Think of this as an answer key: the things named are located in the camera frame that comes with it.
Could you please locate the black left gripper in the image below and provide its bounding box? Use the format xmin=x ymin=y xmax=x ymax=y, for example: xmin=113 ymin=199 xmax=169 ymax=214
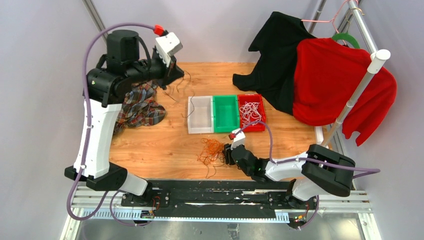
xmin=126 ymin=47 xmax=185 ymax=90

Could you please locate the orange cable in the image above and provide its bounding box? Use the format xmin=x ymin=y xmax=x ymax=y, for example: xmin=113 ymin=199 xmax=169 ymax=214
xmin=197 ymin=137 xmax=227 ymax=180

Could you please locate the white cable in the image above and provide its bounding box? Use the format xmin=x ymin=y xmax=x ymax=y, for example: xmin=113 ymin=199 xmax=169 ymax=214
xmin=239 ymin=100 xmax=264 ymax=128

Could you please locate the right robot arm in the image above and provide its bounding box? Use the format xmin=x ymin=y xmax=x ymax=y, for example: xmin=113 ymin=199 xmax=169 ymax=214
xmin=222 ymin=144 xmax=356 ymax=209

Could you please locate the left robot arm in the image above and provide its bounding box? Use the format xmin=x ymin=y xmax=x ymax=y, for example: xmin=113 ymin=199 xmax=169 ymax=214
xmin=64 ymin=29 xmax=184 ymax=207

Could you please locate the white translucent plastic bin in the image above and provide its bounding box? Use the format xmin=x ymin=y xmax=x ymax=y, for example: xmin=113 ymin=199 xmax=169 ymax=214
xmin=187 ymin=95 xmax=214 ymax=134

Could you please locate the green plastic bin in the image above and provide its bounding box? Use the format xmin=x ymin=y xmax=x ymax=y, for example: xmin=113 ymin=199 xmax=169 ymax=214
xmin=212 ymin=95 xmax=240 ymax=133

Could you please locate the red plastic bin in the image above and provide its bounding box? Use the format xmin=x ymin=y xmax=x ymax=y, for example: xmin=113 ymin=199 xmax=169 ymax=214
xmin=237 ymin=94 xmax=266 ymax=128

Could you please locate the plaid flannel shirt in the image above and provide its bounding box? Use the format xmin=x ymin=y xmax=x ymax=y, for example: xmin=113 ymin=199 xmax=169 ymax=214
xmin=113 ymin=80 xmax=167 ymax=135

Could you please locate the black t-shirt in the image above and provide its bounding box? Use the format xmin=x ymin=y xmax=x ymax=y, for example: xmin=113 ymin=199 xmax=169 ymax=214
xmin=232 ymin=11 xmax=314 ymax=115

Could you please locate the red t-shirt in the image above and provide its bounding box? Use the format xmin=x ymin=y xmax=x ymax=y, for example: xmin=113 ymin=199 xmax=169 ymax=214
xmin=292 ymin=38 xmax=397 ymax=146

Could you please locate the green clothes hanger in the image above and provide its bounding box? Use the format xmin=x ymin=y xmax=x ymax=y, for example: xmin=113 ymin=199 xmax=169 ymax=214
xmin=331 ymin=32 xmax=361 ymax=49

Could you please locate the white clothes rack pole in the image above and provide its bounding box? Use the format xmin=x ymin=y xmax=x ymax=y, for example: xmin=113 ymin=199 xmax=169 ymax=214
xmin=314 ymin=0 xmax=391 ymax=147

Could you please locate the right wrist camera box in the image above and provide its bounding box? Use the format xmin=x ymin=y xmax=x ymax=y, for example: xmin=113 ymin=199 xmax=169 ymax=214
xmin=228 ymin=128 xmax=246 ymax=150

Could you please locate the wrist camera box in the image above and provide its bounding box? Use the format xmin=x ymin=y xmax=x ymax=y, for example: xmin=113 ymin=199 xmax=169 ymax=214
xmin=228 ymin=128 xmax=246 ymax=150
xmin=155 ymin=32 xmax=183 ymax=68

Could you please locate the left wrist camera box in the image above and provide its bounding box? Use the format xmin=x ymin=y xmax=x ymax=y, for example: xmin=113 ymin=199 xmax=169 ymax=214
xmin=155 ymin=32 xmax=183 ymax=68

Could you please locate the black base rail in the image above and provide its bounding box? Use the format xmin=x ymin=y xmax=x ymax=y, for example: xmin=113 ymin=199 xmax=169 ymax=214
xmin=89 ymin=178 xmax=332 ymax=220

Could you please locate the pink wire hanger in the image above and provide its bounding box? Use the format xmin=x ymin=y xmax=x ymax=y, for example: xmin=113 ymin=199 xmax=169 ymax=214
xmin=301 ymin=0 xmax=350 ymax=34

